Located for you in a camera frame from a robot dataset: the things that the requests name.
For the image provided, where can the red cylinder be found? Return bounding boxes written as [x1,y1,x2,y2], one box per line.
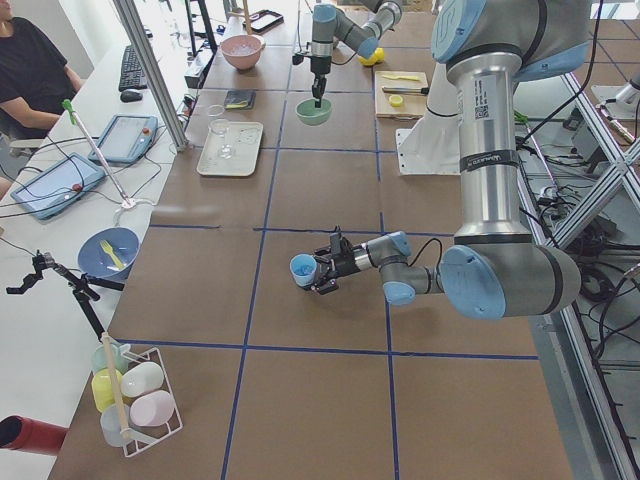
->
[1,415,68,456]

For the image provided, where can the wooden cutting board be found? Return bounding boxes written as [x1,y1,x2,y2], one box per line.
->
[374,71,429,119]

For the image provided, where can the yellow plastic knife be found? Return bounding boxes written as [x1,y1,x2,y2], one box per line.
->
[381,74,421,82]

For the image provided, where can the light blue cup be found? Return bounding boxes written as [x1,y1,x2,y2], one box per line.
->
[289,253,317,287]

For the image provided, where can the ice cube in cup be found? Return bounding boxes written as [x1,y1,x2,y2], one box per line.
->
[294,265,314,277]

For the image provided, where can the white cup rack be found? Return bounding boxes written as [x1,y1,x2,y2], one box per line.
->
[90,332,183,458]

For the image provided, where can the lemon half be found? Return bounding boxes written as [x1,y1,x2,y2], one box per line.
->
[388,94,404,107]

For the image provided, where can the person in black shirt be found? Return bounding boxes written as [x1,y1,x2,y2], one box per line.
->
[1,1,84,140]

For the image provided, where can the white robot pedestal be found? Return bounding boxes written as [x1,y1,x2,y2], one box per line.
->
[396,63,460,175]

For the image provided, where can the near teach pendant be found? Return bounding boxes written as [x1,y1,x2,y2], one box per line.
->
[10,153,106,220]

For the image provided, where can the yellow fork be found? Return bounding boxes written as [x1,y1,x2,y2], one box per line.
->
[99,239,125,270]

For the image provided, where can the green cup in rack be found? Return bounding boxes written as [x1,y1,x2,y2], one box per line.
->
[91,342,130,374]

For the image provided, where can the blue bowl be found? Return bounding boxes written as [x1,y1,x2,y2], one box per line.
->
[77,227,140,282]

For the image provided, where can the glass lid on table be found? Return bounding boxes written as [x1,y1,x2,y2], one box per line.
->
[206,104,225,117]

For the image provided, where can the aluminium frame post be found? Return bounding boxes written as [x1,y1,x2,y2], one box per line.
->
[113,0,188,152]

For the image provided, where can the black keyboard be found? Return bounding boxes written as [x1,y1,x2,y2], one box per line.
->
[118,45,147,92]

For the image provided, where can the pink rod with stand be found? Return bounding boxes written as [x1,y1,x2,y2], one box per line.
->
[62,99,156,226]

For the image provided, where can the green bowl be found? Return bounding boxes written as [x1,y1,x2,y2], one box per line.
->
[296,98,332,126]

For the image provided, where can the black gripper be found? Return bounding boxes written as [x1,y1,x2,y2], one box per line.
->
[302,226,370,295]
[292,41,332,108]

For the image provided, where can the white cup in rack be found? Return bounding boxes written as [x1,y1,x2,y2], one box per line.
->
[120,361,164,398]

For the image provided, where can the yellow cup in rack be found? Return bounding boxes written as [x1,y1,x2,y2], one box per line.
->
[91,368,115,413]

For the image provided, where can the pink bowl of ice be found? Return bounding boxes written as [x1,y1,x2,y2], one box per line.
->
[220,35,266,71]

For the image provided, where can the teach pendant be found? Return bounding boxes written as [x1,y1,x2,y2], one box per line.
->
[96,114,159,165]
[10,153,106,220]

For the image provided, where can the black tripod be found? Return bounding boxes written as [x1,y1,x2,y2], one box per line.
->
[5,252,126,341]

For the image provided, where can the far teach pendant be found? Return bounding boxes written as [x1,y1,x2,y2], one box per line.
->
[96,114,159,165]

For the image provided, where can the white tray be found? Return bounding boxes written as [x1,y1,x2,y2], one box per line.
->
[196,119,264,177]

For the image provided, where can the wine glass on tray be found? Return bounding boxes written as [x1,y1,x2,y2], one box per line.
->
[209,118,235,159]

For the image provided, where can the pink cup in rack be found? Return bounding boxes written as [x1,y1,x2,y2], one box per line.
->
[130,390,175,427]

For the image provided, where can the black computer mouse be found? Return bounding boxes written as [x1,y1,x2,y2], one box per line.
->
[120,89,143,103]

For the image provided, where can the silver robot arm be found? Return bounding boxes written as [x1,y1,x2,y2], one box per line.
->
[292,1,403,108]
[300,1,591,320]

